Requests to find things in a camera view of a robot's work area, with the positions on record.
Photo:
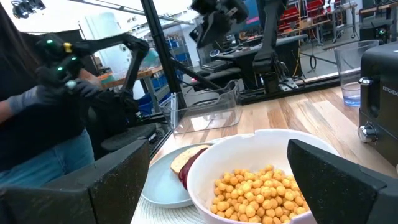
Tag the blue storage bin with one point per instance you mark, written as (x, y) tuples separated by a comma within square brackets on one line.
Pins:
[(149, 105)]

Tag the pale round bowl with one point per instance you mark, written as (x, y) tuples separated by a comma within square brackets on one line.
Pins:
[(236, 155)]

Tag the person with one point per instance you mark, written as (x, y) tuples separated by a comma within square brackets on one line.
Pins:
[(31, 140)]

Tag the black frame pole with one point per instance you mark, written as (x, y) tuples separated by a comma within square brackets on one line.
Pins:
[(161, 53)]

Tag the red storage shelf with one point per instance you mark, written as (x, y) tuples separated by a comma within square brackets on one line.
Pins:
[(292, 14)]

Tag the person's hand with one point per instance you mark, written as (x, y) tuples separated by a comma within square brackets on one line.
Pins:
[(77, 93)]

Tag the black frame strut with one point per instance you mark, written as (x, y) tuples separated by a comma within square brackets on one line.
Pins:
[(196, 74)]

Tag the round woven beige placemat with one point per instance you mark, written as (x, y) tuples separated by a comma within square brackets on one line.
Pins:
[(155, 216)]

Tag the clear plastic container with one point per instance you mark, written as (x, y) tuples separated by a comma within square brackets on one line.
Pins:
[(211, 112)]

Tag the black desk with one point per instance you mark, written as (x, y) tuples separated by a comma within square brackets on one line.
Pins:
[(289, 46)]

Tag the toasted bread slice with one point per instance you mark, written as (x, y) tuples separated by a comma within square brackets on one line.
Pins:
[(183, 158)]

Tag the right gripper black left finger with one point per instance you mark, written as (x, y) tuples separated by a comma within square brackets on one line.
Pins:
[(77, 199)]

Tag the black keyboard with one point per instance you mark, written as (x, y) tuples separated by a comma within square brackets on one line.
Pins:
[(217, 65)]

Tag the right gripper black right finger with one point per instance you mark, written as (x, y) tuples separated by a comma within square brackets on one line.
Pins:
[(348, 193)]

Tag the pale grey round plate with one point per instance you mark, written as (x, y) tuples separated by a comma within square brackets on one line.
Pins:
[(161, 186)]

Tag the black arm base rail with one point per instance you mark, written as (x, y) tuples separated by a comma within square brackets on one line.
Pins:
[(311, 85)]

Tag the clear drinking glass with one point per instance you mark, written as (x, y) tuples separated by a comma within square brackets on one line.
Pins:
[(351, 77)]

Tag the red apple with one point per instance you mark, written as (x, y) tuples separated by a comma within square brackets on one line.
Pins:
[(186, 174)]

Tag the yellow chickpeas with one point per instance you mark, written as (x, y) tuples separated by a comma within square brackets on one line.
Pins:
[(258, 199)]

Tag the black toaster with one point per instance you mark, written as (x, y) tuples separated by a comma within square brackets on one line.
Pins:
[(385, 118)]

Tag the black ceiling spotlight cluster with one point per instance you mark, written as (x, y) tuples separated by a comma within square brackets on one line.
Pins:
[(25, 7)]

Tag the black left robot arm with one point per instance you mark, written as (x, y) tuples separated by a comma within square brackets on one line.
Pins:
[(269, 37)]

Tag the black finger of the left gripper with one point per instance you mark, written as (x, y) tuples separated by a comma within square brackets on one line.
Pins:
[(200, 33), (219, 28)]

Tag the wooden workbench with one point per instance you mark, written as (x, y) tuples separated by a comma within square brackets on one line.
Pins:
[(146, 73)]

